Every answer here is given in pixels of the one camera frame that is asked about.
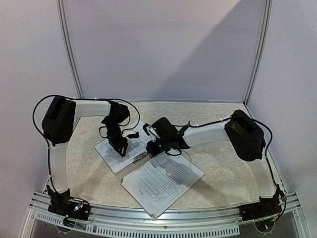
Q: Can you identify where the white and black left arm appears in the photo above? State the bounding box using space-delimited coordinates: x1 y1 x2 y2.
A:
42 96 130 194

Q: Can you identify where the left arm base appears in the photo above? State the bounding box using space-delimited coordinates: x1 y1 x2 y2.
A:
47 185 91 221

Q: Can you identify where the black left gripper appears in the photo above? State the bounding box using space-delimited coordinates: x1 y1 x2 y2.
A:
105 119 129 158

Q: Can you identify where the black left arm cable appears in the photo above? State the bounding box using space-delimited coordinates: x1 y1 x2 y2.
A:
32 94 141 144

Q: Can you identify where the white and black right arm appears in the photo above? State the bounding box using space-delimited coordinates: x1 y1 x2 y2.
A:
143 110 278 216

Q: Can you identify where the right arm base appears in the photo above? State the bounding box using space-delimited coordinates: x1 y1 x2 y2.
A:
239 194 287 222

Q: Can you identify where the aluminium front rail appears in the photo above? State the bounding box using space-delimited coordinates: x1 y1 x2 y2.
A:
22 192 310 238

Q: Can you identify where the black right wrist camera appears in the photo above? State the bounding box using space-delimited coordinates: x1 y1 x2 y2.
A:
142 123 157 137

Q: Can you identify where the metal folder clip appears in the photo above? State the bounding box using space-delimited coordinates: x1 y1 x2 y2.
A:
133 151 148 164

